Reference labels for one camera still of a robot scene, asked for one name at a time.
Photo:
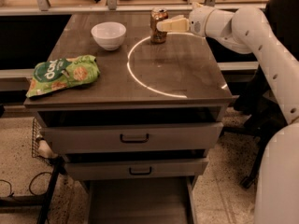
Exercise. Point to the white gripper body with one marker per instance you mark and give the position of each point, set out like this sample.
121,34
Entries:
197,21

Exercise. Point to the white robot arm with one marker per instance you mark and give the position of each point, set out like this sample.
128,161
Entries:
248,31

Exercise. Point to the green rice chip bag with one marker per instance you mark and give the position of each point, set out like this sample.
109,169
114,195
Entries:
63,74

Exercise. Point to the white ceramic bowl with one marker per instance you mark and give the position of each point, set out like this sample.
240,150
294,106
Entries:
109,35

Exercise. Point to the grey upper drawer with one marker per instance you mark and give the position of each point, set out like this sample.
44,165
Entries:
132,138

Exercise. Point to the grey drawer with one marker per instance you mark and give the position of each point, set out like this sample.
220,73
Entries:
132,138
136,169

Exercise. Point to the black office chair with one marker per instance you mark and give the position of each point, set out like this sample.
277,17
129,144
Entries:
265,115

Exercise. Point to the grey middle drawer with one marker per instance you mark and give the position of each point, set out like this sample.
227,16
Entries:
136,169

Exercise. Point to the black stand leg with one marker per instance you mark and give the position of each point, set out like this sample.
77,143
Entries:
42,200

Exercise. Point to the wire mesh basket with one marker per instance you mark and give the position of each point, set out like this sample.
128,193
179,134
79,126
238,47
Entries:
36,138

